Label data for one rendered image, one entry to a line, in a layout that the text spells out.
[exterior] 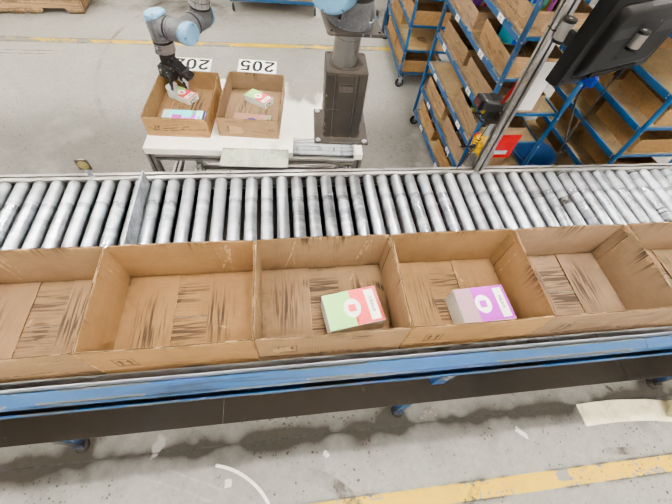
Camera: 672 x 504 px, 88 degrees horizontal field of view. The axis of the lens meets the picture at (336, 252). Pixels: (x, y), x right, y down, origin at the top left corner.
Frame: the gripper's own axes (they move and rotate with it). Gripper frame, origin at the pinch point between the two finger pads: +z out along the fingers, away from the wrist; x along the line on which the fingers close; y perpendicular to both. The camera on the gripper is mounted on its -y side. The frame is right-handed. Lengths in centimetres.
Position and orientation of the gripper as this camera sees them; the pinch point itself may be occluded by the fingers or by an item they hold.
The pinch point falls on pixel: (182, 93)
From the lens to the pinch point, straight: 206.7
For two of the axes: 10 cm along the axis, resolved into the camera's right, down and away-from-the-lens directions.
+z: -0.8, 5.5, 8.3
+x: -4.4, 7.3, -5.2
